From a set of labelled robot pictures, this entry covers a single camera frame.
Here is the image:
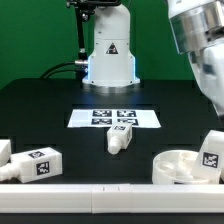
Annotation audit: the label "white U-shaped obstacle fence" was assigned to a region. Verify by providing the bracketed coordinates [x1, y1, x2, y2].
[0, 183, 224, 213]

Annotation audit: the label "paper sheet with tags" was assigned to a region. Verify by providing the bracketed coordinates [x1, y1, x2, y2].
[68, 109, 161, 128]

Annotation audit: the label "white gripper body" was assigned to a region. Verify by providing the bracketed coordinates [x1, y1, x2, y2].
[188, 44, 224, 116]

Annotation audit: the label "black cables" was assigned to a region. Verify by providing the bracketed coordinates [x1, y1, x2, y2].
[40, 61, 88, 80]

